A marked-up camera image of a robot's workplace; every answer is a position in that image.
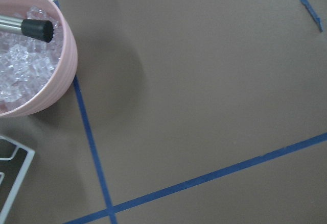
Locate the pink ice bucket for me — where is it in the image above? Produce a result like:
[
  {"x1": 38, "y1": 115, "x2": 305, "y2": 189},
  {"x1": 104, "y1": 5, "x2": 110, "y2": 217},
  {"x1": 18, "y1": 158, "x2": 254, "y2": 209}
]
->
[{"x1": 1, "y1": 0, "x2": 78, "y2": 118}]

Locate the metal black-tipped tongs handle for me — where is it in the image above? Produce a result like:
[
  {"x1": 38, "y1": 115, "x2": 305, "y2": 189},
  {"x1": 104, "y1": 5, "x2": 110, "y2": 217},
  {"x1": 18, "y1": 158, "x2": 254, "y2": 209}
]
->
[{"x1": 1, "y1": 15, "x2": 54, "y2": 43}]

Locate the white wire cup rack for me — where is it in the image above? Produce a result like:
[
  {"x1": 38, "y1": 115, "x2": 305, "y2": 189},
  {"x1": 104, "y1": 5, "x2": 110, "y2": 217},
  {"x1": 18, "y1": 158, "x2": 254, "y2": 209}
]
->
[{"x1": 1, "y1": 135, "x2": 35, "y2": 223}]

